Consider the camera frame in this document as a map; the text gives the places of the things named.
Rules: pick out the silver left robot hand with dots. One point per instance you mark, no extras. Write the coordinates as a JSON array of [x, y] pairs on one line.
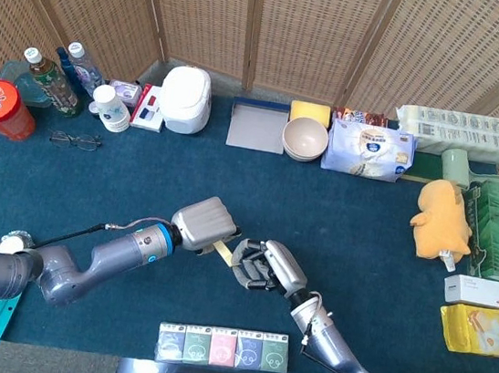
[[205, 222]]

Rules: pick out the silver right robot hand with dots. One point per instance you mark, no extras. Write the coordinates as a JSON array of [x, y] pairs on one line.
[[284, 269]]

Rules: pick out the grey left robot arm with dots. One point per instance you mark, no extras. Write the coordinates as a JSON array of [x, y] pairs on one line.
[[121, 252]]

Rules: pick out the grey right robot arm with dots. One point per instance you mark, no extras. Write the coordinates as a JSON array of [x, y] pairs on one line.
[[334, 349]]

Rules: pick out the blue tablecloth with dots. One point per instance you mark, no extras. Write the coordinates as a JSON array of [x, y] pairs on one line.
[[319, 214]]

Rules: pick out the sage green tissue packet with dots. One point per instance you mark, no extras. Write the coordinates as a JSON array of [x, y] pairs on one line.
[[275, 355]]

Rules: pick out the pink tissue packet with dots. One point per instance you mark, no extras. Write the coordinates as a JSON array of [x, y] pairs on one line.
[[223, 349]]

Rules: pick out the blue and grey tray box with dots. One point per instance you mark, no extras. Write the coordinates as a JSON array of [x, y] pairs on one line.
[[257, 130]]

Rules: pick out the beige bowl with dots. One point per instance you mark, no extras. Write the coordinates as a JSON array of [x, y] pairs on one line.
[[301, 158], [306, 136]]

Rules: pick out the dark green tissue packet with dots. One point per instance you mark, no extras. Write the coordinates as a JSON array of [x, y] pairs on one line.
[[197, 347]]

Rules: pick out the red and white box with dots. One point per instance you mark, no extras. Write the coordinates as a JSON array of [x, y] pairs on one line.
[[148, 118]]

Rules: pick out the white rice cooker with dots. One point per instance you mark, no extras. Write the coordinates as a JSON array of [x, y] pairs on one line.
[[185, 100]]

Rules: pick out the pale blue tissue packet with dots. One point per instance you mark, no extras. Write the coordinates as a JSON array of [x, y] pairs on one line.
[[171, 344]]

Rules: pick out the white pill jar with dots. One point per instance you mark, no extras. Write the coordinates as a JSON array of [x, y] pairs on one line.
[[112, 113]]

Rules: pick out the light blue white bag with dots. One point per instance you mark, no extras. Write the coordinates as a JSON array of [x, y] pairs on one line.
[[369, 151]]

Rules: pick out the yellow sponge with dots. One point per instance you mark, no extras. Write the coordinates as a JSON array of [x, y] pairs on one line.
[[310, 111]]

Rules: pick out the small purple box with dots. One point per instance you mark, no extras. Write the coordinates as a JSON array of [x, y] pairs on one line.
[[126, 90]]

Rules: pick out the yellow plush toy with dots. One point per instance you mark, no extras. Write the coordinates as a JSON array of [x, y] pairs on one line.
[[440, 221]]

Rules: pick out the thin-framed eyeglasses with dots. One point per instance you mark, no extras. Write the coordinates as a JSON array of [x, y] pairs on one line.
[[60, 138]]

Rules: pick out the red brown snack bag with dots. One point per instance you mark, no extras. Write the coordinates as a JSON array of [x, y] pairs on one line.
[[360, 116]]

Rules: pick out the silver foil wrapper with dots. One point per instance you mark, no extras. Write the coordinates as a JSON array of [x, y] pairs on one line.
[[27, 239]]

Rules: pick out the clear water bottle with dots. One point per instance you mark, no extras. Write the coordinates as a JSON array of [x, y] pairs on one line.
[[85, 70]]

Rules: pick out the small white box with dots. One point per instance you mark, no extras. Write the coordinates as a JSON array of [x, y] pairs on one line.
[[481, 291]]

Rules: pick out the light green mug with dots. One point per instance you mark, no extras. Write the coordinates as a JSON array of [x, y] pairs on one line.
[[456, 168]]

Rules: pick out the green tea bottle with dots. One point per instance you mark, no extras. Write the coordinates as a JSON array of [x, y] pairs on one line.
[[55, 87]]

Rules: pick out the dark blue bottle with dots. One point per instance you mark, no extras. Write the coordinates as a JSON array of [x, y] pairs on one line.
[[67, 68]]

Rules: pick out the yellow snack bag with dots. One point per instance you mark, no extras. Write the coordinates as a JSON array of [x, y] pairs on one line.
[[483, 332]]

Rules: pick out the wicker folding screen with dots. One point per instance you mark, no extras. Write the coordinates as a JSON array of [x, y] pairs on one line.
[[298, 27]]

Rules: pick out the pale green tissue pack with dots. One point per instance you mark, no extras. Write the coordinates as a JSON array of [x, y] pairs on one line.
[[459, 133]]

